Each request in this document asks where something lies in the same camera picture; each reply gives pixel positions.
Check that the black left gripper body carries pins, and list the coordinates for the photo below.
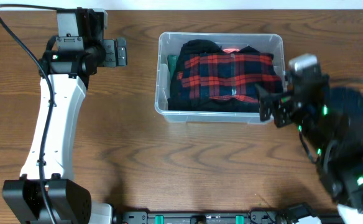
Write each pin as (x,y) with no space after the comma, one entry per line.
(102,55)

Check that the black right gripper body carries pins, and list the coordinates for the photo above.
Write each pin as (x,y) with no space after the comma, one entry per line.
(293,115)

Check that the red navy plaid shirt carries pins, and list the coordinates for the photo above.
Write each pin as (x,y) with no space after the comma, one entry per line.
(222,76)

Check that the black drawstring garment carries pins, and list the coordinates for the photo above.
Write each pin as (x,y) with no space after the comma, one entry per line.
(199,46)

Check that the pink printed t-shirt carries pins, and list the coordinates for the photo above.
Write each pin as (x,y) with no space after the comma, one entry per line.
(230,50)

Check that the dark green cloth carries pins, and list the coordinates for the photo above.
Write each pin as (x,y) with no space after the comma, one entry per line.
(172,64)

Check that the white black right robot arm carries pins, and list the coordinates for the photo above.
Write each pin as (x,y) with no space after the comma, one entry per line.
(330,125)

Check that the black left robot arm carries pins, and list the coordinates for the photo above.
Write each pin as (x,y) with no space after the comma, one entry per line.
(45,191)

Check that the clear plastic storage bin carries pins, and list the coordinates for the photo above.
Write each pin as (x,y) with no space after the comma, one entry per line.
(170,43)

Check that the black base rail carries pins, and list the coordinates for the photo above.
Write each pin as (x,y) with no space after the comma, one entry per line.
(252,217)

